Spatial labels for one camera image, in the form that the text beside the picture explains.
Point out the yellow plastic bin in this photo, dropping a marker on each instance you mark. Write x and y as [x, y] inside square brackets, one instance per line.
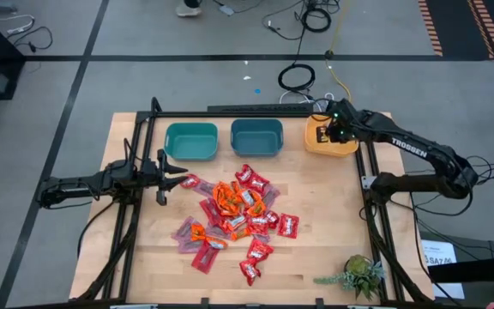
[313, 146]

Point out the red Twizzlers candy pack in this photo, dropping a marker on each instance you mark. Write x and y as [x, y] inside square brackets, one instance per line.
[205, 260]
[209, 211]

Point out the person's foot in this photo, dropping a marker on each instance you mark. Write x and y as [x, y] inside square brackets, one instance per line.
[187, 10]

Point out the grey power adapter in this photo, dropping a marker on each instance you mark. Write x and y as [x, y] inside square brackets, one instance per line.
[226, 10]

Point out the hazard striped black mat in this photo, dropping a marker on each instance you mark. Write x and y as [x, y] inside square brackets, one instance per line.
[457, 26]

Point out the slate blue plastic bin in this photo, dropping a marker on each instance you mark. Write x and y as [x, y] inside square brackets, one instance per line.
[256, 139]

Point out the teal green plastic bin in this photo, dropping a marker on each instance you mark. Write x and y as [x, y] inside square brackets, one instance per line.
[191, 143]

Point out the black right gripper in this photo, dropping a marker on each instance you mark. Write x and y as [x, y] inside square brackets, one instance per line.
[343, 124]

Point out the black equipment case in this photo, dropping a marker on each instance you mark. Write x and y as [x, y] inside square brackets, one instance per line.
[478, 249]

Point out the silver metal bracket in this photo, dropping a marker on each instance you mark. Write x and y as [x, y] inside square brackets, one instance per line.
[368, 182]

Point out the pink Twizzlers candy pack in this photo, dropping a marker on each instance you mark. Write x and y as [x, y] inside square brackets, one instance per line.
[263, 238]
[183, 229]
[271, 196]
[218, 232]
[206, 189]
[189, 247]

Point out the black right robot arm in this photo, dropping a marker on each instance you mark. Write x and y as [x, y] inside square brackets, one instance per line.
[427, 161]

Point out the white paper label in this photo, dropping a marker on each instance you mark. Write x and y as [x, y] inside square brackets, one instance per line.
[437, 251]

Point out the black metal beam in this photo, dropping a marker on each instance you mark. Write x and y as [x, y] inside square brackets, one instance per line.
[487, 269]

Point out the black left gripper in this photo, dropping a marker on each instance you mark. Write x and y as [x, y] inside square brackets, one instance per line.
[152, 173]

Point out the black power strip bar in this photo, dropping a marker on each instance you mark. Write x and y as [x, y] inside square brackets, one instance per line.
[260, 107]

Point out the artificial succulent plant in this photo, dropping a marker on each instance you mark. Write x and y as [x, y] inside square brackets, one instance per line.
[358, 266]

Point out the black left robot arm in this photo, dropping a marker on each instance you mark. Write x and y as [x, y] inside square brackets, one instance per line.
[80, 184]

